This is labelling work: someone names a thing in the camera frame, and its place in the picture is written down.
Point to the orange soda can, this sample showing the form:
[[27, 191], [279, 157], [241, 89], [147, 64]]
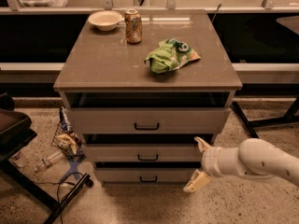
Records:
[[133, 23]]

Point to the black stand leg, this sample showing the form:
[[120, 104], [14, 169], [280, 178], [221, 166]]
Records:
[[56, 206]]

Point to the grey drawer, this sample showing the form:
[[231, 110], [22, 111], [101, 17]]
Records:
[[166, 175], [139, 152], [147, 120]]

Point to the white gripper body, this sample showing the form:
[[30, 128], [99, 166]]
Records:
[[209, 161]]

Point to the black table frame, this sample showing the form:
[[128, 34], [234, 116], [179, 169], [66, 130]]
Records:
[[291, 116]]

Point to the clear plastic bottle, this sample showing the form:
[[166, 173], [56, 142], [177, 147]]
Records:
[[49, 161]]

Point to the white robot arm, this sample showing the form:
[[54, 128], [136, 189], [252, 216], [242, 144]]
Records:
[[253, 159]]

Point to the white bowl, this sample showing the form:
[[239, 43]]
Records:
[[105, 20]]

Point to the grey drawer cabinet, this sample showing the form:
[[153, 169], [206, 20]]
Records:
[[104, 71]]

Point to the green chip bag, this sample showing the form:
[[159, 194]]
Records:
[[171, 55]]

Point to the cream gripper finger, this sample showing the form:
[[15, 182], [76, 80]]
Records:
[[202, 144], [197, 181]]

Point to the black chair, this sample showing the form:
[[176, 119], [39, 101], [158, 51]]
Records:
[[15, 128]]

